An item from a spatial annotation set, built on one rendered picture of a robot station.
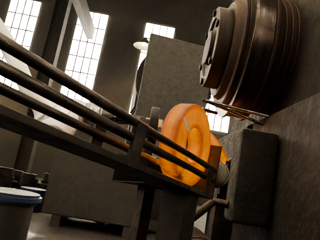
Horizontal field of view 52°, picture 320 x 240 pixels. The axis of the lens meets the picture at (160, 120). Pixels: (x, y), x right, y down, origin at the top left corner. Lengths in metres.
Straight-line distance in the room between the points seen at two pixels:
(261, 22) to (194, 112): 0.49
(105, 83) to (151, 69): 7.81
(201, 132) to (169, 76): 3.24
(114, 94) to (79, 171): 8.15
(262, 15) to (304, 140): 0.42
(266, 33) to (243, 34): 0.07
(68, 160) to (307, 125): 2.93
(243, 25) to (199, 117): 0.50
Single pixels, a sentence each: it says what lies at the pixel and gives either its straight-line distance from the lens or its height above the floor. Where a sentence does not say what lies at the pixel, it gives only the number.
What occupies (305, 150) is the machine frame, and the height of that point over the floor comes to 0.75.
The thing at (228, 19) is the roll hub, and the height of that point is 1.16.
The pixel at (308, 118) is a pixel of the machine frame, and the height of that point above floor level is 0.82.
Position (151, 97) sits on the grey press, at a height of 1.52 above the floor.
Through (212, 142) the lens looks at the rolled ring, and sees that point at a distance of 1.12.
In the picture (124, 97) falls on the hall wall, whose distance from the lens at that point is 11.42.
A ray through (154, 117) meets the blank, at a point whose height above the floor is 0.85.
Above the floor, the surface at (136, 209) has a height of 0.48.
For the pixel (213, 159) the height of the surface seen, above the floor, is 0.69.
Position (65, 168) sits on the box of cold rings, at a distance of 3.49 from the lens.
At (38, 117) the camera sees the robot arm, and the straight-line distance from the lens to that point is 1.14.
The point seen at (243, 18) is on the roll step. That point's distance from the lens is 1.08.
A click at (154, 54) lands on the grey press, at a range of 3.90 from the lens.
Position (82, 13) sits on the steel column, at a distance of 10.46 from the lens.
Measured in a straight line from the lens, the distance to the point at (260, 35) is 1.01.
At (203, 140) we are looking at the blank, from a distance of 0.65.
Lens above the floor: 0.63
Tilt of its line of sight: 10 degrees up
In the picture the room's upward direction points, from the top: 10 degrees clockwise
